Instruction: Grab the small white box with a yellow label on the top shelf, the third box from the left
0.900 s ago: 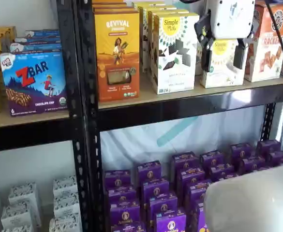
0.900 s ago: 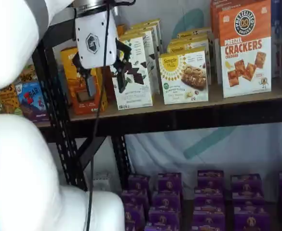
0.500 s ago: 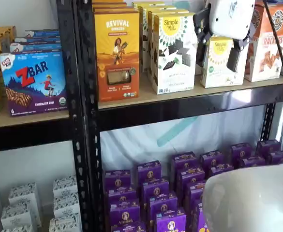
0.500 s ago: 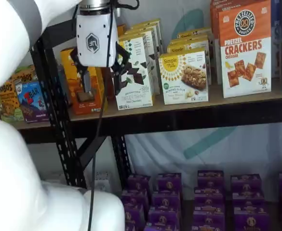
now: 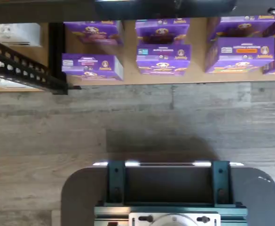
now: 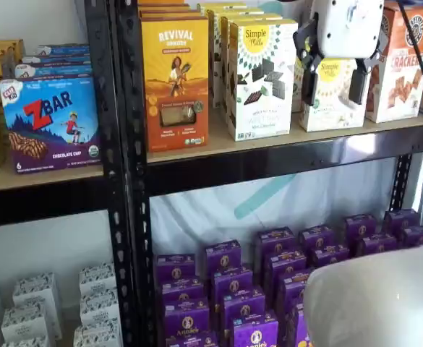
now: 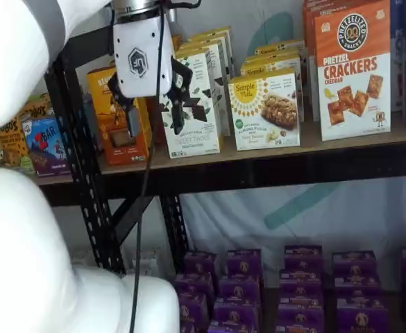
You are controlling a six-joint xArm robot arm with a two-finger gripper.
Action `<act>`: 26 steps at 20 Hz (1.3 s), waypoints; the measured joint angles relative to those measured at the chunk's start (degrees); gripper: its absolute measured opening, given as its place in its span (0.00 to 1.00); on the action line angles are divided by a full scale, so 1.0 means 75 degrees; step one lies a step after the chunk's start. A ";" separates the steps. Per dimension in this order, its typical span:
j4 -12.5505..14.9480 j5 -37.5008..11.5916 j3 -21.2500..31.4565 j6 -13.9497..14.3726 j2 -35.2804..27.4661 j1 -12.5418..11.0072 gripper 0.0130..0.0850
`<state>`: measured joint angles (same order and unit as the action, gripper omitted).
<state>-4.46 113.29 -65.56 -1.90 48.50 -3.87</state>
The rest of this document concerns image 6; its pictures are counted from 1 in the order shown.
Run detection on tall Simple Mills mint box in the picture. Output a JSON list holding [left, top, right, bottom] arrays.
[[205, 2, 249, 98], [212, 7, 266, 109], [228, 18, 299, 142], [219, 13, 284, 126]]

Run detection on orange crackers box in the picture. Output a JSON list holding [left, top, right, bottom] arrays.
[[364, 1, 423, 124]]

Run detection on blue ZBar chocolate chip box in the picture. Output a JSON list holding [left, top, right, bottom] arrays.
[[20, 53, 91, 68], [0, 75, 102, 175], [14, 62, 93, 80], [36, 43, 91, 57]]

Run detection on black metal shelf rack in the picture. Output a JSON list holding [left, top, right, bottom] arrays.
[[0, 0, 137, 347], [114, 0, 423, 347]]

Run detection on wooden shelf board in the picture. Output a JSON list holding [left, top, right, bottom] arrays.
[[0, 158, 106, 194], [146, 106, 423, 164]]

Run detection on black cable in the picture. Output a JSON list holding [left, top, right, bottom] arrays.
[[397, 0, 423, 126]]

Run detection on small white Simple Mills box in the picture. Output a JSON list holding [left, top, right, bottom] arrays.
[[291, 53, 305, 113], [299, 53, 372, 133]]

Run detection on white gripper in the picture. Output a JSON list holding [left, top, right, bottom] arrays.
[[293, 0, 385, 106]]

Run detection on orange Revival snack box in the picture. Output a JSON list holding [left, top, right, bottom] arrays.
[[140, 17, 210, 153], [137, 3, 192, 12], [138, 9, 202, 20]]

